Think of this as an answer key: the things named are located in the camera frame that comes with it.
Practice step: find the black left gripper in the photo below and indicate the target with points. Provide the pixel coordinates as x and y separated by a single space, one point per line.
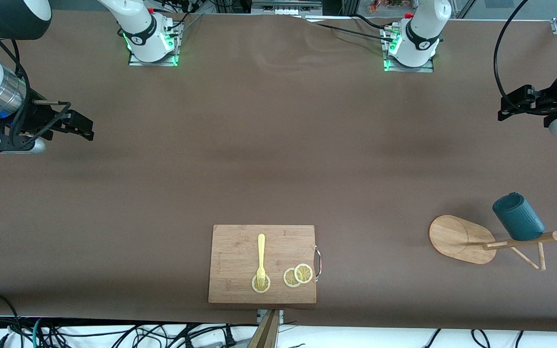
545 98

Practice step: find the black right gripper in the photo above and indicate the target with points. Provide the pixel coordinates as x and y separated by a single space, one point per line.
38 117

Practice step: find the teal cup yellow inside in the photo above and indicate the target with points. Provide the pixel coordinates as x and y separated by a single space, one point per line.
520 220

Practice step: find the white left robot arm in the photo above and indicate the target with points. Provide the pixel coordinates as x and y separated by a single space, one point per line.
421 34

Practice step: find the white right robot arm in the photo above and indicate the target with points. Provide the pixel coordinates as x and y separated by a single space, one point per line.
140 29

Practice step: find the wooden mug rack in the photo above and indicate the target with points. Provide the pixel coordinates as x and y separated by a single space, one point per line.
457 239

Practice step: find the brown table cover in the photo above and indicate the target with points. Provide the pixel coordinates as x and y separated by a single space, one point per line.
278 145

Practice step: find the wooden cutting board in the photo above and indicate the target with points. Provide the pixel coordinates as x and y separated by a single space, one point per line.
235 256

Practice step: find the yellow plastic fork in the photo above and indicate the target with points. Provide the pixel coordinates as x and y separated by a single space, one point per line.
261 251

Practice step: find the grey power strip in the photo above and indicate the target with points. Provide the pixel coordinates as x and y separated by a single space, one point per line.
285 8

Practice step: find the lemon slice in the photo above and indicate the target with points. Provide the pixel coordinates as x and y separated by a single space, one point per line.
303 273
268 285
288 279

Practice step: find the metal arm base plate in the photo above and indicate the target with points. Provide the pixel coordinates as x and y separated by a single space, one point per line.
155 63
423 69

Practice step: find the metal post bracket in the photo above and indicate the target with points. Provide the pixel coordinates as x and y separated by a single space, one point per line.
260 315

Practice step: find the wooden camera post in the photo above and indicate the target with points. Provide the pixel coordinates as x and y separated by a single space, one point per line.
266 336

